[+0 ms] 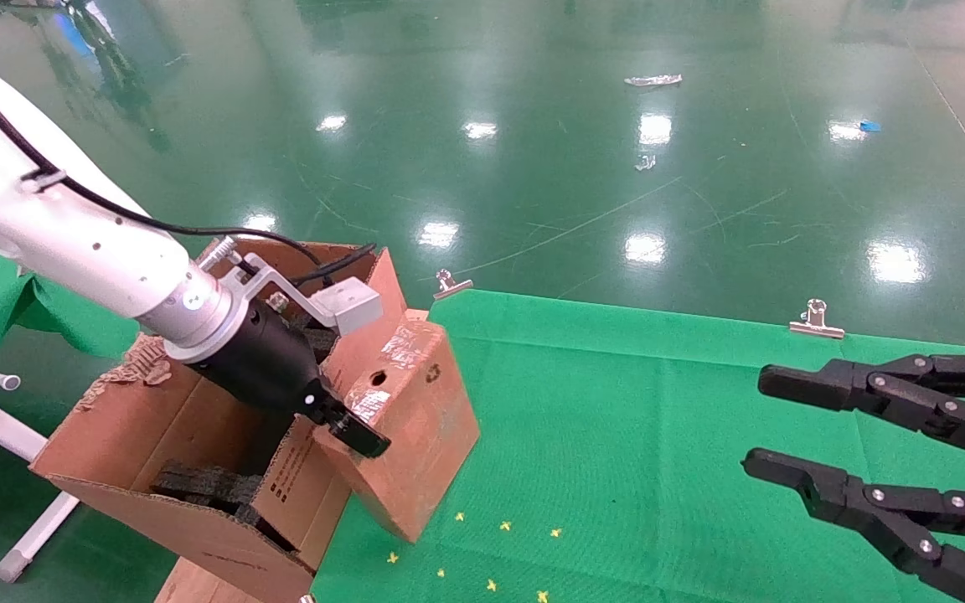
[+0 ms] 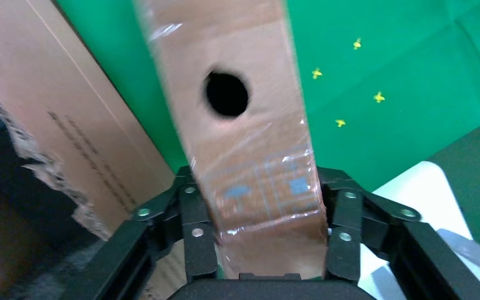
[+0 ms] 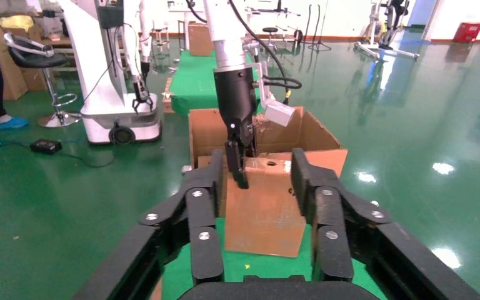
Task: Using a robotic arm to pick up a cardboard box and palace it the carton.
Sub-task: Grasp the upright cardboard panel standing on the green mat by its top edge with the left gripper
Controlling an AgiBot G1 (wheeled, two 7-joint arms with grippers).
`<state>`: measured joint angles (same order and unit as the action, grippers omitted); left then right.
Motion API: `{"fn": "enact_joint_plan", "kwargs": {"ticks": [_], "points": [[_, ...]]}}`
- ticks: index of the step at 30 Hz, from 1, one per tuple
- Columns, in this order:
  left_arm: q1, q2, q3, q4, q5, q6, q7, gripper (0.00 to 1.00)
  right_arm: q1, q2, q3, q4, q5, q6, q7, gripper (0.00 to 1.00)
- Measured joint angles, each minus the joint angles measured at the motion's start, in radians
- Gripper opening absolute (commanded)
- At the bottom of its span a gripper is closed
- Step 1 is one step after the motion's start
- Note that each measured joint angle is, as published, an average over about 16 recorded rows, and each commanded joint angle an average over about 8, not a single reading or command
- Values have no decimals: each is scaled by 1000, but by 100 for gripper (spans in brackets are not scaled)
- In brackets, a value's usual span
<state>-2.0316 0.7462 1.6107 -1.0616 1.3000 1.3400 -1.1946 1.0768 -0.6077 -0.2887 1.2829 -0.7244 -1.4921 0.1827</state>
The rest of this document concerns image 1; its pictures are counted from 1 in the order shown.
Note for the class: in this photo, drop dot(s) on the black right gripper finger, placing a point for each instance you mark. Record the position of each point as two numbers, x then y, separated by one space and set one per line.
893 511
910 394

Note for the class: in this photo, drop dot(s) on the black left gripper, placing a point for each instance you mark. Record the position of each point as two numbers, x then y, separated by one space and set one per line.
265 360

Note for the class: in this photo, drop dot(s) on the small brown cardboard box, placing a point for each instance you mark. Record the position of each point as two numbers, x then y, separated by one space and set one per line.
415 427

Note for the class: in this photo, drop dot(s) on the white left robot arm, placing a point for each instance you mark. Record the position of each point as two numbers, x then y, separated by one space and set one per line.
72 243

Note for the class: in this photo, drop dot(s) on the large open cardboard carton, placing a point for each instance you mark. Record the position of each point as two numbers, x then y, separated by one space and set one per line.
156 419

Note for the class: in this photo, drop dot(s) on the black corrugated foam insert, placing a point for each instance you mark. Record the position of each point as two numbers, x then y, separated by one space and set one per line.
198 484

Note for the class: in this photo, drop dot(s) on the green table cloth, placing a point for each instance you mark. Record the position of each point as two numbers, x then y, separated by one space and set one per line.
658 435

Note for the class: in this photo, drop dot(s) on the blue floor scrap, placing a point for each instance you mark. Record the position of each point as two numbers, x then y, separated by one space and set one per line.
869 126

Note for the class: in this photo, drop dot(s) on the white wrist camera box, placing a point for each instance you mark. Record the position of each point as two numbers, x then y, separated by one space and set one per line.
354 307

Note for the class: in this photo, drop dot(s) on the silver camera bracket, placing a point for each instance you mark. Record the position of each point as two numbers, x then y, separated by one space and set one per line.
269 272

